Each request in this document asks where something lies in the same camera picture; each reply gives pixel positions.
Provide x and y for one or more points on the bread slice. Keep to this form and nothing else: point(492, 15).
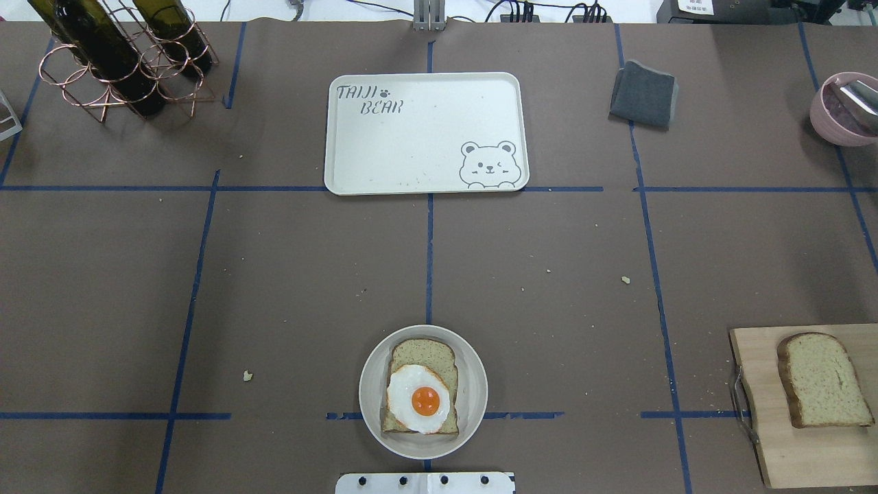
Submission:
point(821, 383)
point(435, 355)

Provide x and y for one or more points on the white bear serving tray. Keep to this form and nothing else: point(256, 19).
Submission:
point(425, 133)

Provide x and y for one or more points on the white round plate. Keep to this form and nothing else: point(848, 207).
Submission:
point(470, 402)

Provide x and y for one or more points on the fried egg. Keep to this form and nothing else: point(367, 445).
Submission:
point(417, 401)

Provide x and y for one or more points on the grey folded cloth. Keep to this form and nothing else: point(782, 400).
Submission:
point(644, 95)

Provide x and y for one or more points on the dark green wine bottle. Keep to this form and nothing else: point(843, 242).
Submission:
point(46, 9)
point(109, 52)
point(182, 42)

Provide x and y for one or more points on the pink bowl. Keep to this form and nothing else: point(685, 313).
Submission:
point(835, 123)

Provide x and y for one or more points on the wooden cutting board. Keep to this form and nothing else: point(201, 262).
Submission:
point(812, 457)

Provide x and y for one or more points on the metal scoop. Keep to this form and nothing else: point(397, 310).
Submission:
point(857, 97)

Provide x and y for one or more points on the aluminium frame post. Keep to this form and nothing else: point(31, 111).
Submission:
point(429, 15)

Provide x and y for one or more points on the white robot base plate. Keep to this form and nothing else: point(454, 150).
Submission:
point(427, 482)

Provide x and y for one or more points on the copper wire bottle rack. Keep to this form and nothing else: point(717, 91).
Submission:
point(84, 88)

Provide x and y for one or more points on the white wire cup rack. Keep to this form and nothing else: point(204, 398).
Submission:
point(10, 122)

